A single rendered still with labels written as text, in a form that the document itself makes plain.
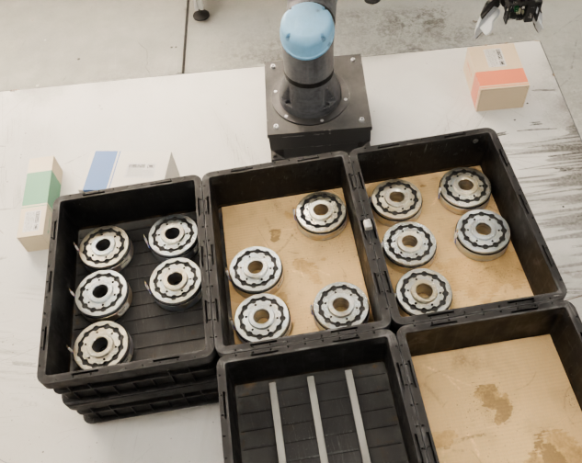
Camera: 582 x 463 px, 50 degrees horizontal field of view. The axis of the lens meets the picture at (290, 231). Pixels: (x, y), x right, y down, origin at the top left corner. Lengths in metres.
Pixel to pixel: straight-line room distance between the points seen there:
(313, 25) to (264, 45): 1.61
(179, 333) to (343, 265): 0.34
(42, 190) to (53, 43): 1.81
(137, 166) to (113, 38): 1.79
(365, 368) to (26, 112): 1.22
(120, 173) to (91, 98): 0.40
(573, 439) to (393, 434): 0.29
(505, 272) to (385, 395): 0.34
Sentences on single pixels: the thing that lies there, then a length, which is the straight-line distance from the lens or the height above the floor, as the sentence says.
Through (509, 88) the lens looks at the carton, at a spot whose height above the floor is 0.77.
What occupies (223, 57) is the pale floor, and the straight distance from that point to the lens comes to 3.00.
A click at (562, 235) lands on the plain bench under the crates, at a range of 1.51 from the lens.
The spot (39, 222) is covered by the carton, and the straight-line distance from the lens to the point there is 1.56.
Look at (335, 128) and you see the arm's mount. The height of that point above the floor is 0.80.
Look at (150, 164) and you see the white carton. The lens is 1.52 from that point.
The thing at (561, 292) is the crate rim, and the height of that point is 0.93.
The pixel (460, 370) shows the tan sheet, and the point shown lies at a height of 0.83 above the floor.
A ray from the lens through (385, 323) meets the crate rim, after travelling 1.07.
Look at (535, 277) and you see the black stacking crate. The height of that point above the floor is 0.86.
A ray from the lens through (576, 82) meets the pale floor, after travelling 2.93.
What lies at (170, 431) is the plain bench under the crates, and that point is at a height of 0.70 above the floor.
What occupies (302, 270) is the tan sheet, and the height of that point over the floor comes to 0.83.
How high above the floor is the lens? 1.89
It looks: 55 degrees down
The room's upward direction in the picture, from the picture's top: 8 degrees counter-clockwise
